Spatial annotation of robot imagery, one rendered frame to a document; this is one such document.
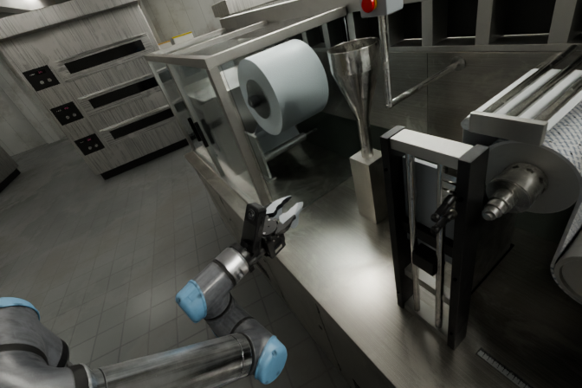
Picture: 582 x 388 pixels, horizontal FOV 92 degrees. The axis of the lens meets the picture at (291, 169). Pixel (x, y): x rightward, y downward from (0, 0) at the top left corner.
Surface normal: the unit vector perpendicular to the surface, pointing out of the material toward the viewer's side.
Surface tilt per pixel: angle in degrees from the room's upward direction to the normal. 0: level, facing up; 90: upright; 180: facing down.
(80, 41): 90
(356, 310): 0
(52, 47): 90
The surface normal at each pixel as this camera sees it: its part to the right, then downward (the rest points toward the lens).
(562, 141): -0.04, -0.65
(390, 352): -0.26, -0.81
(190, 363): 0.65, -0.69
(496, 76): -0.80, 0.48
